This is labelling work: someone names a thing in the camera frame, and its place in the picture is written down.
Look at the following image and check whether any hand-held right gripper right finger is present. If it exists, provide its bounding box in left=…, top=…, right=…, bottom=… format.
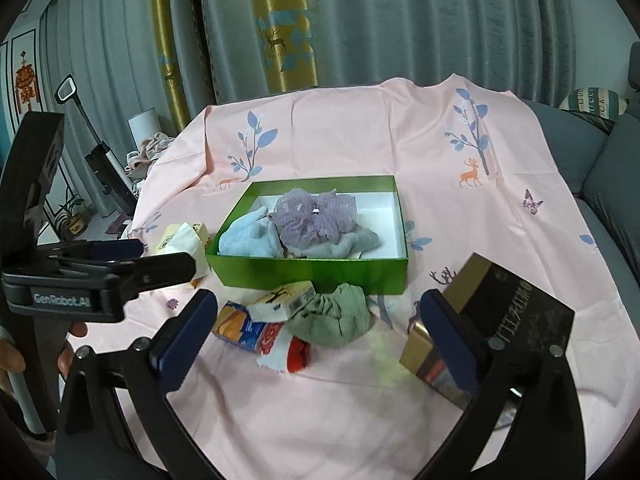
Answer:
left=420, top=290, right=586, bottom=480

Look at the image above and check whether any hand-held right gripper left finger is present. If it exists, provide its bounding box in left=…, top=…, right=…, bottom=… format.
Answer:
left=54, top=289, right=221, bottom=480

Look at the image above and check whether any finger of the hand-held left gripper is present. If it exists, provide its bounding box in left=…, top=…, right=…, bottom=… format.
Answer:
left=100, top=251, right=197, bottom=301
left=90, top=238, right=146, bottom=261

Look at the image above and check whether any yellow tissue pack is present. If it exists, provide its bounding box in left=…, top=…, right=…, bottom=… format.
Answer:
left=157, top=221, right=211, bottom=288

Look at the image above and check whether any blue and orange snack packet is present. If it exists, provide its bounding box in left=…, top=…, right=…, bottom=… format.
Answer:
left=211, top=301, right=286, bottom=356

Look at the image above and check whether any light blue plush glove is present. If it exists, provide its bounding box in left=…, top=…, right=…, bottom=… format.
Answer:
left=218, top=210, right=286, bottom=259

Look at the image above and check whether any red and white packet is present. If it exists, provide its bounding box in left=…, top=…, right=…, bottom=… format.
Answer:
left=256, top=327, right=313, bottom=375

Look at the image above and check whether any small white tissue packet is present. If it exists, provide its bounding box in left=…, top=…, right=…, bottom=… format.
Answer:
left=247, top=281, right=317, bottom=322

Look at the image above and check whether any green fluffy scrunchie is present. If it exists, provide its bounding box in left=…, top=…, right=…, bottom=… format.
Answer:
left=286, top=283, right=377, bottom=347

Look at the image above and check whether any green cardboard box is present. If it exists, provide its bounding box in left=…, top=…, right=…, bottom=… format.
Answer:
left=205, top=175, right=410, bottom=295

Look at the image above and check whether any purple mesh scrunchie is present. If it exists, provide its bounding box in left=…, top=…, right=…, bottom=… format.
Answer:
left=270, top=187, right=358, bottom=248

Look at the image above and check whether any person's left hand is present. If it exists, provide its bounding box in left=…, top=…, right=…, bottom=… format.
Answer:
left=0, top=324, right=88, bottom=376

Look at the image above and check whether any potted plant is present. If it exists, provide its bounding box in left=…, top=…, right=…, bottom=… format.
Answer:
left=55, top=196, right=88, bottom=238

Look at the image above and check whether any black upright vacuum cleaner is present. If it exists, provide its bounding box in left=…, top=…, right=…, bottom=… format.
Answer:
left=56, top=76, right=138, bottom=218

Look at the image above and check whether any black and gold tin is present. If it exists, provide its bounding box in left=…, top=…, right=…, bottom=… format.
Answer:
left=399, top=253, right=577, bottom=431

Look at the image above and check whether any pile of clothes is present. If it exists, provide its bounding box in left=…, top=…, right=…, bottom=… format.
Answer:
left=124, top=132, right=176, bottom=193

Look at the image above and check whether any pink printed tablecloth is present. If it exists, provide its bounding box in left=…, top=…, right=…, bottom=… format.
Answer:
left=67, top=74, right=633, bottom=480

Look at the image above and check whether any white cylindrical container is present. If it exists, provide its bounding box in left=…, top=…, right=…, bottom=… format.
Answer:
left=127, top=107, right=161, bottom=153

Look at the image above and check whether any plain grey curtain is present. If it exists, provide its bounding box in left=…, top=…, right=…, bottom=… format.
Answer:
left=37, top=0, right=201, bottom=221

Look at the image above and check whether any red hanging ornament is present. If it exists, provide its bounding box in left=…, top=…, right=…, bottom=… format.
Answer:
left=14, top=50, right=41, bottom=111

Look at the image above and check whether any shiny gold curtain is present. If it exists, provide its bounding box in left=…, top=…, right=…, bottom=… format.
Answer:
left=150, top=0, right=193, bottom=133

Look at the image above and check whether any grey sofa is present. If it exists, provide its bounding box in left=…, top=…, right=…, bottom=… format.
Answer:
left=522, top=42, right=640, bottom=321

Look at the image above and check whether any striped cushion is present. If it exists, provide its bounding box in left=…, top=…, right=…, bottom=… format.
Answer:
left=559, top=87, right=630, bottom=121

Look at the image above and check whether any grey curtain gold deer band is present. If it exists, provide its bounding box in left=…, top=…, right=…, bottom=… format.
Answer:
left=192, top=0, right=576, bottom=106

